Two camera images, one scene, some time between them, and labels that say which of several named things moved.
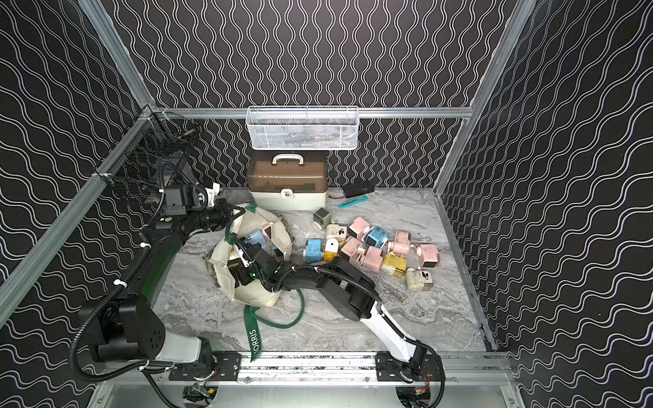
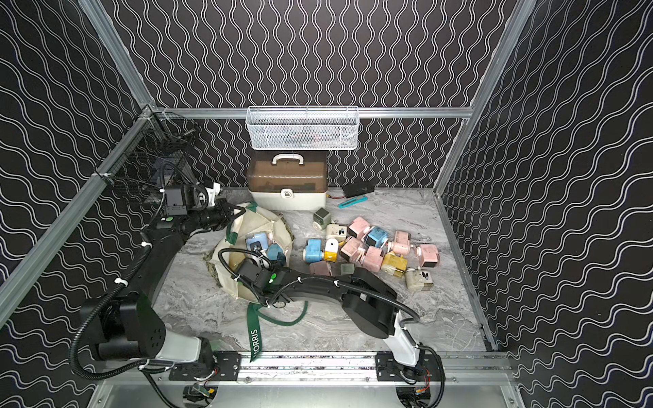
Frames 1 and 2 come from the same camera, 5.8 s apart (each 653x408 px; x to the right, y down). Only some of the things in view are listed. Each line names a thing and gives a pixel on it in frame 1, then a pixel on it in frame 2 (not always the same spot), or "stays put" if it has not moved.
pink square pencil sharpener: x=428 y=255 stays put
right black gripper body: x=246 y=274 → x=273 y=270
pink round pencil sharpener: x=402 y=242 stays put
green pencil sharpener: x=321 y=219 stays put
